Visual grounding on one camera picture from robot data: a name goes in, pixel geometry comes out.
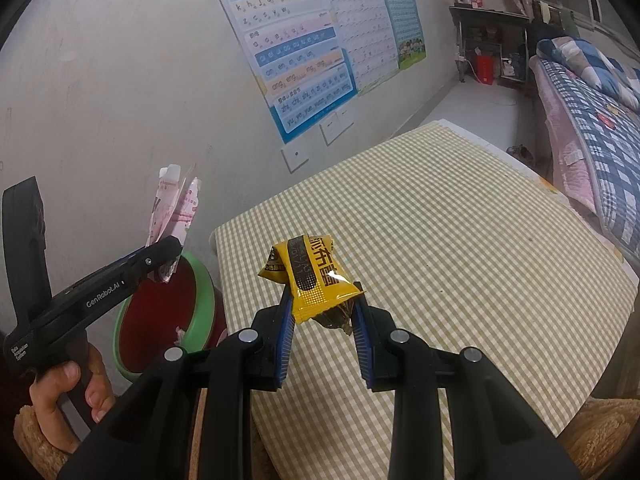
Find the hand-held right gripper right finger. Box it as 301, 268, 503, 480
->
350, 294, 573, 480

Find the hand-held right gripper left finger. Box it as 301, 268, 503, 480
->
57, 284, 297, 480

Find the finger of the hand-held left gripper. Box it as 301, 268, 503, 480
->
124, 235, 184, 287

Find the pink and white carton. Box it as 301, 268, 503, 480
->
145, 162, 203, 281

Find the green bin with red inside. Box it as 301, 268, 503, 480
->
112, 251, 230, 386

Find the yellow packet with dark stripe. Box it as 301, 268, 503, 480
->
257, 232, 367, 331

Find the person's left forearm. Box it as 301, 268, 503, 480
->
12, 405, 71, 471

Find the person's left hand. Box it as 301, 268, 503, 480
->
29, 346, 117, 453

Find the checked tablecloth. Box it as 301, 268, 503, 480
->
212, 122, 640, 441

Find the pair of shoes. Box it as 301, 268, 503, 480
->
505, 145, 537, 167

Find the pink bed skirt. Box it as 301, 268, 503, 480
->
530, 57, 601, 216

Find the bed with plaid quilt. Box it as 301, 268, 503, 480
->
537, 57, 640, 261

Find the dark shelf with red bin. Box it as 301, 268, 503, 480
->
449, 4, 532, 86

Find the blue patchwork quilt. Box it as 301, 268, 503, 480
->
536, 35, 640, 113

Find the dark cloth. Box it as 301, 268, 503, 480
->
530, 17, 571, 43

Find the blue letter wall poster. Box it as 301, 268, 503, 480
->
207, 0, 358, 145

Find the pale grid wall poster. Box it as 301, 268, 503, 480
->
315, 0, 401, 96

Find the green grid wall poster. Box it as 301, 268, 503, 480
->
375, 0, 428, 72

